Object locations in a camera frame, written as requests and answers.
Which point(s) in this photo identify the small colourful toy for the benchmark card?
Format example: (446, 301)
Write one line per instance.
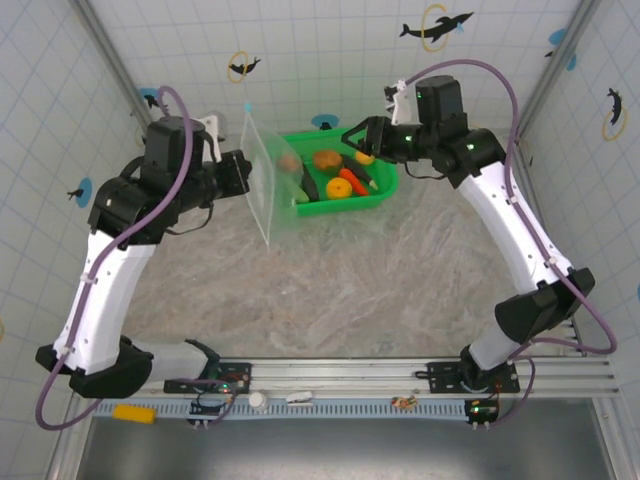
(404, 401)

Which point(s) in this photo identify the orange toy tangerine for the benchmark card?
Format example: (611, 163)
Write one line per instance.
(338, 188)

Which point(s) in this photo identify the aluminium corner post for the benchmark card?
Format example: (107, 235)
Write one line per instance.
(555, 70)
(112, 60)

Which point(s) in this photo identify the yellow block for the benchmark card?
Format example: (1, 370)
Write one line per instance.
(134, 414)

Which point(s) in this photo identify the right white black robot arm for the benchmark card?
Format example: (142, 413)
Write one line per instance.
(505, 225)

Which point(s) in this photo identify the brown toy potato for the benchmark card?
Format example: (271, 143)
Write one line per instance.
(327, 161)

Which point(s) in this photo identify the blue oval fish sticker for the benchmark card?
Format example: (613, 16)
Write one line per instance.
(82, 192)

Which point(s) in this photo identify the blue oval wall sticker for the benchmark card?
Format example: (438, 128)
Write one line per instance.
(325, 121)

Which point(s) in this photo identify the white round cap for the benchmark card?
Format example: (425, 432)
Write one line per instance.
(258, 401)

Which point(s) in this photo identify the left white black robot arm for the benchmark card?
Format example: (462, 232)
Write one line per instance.
(110, 290)

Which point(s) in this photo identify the clear zip-top bag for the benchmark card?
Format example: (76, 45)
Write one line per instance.
(260, 190)

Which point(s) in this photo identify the red-orange toy carrot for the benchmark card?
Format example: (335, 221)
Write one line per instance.
(354, 181)

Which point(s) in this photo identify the aluminium mounting rail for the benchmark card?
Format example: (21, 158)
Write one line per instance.
(340, 372)

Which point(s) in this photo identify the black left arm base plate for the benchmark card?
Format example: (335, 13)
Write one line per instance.
(240, 375)

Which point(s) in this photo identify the green plastic tray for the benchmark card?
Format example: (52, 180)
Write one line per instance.
(350, 205)

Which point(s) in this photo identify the red toy strawberry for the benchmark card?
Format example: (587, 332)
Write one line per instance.
(288, 162)

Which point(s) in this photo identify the white clip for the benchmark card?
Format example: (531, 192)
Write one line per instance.
(299, 397)

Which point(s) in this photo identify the blue patches wall sticker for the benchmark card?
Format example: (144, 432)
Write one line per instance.
(557, 37)

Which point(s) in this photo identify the dark toy vegetable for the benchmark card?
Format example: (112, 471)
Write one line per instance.
(310, 184)

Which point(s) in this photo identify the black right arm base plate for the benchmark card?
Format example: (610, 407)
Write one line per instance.
(442, 375)

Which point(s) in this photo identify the blue oval shark sticker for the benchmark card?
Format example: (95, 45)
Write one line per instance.
(147, 97)

